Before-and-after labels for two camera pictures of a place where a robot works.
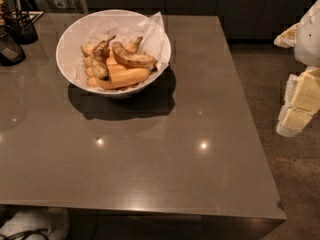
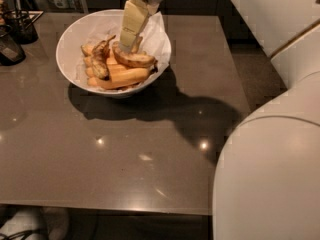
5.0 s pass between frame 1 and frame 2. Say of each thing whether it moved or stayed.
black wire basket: stayed
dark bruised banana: stayed
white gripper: moved
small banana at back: stayed
